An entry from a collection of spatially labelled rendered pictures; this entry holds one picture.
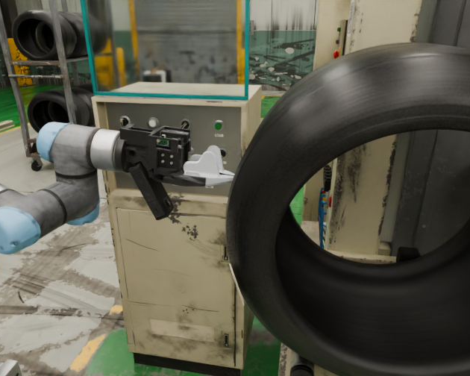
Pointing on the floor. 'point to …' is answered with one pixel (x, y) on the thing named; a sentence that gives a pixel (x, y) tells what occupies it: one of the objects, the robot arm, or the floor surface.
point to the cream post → (368, 225)
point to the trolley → (62, 104)
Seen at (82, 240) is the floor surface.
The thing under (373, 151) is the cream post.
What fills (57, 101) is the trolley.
